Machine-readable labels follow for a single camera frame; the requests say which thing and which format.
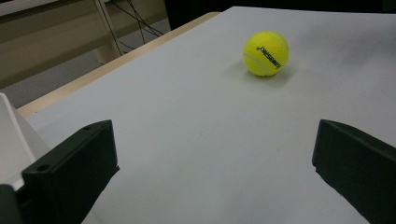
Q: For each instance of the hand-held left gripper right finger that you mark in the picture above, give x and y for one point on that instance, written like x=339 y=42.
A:
x=358 y=168

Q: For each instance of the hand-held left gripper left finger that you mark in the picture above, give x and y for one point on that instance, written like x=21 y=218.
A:
x=65 y=174

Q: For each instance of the yellow tennis ball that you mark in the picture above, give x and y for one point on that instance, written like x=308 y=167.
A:
x=265 y=53

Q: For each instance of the light wooden table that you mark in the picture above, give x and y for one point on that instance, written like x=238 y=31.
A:
x=93 y=73

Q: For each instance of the white foam board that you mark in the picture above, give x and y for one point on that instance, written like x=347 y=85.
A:
x=202 y=124

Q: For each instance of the wooden shelf frame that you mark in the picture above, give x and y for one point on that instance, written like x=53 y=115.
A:
x=46 y=40

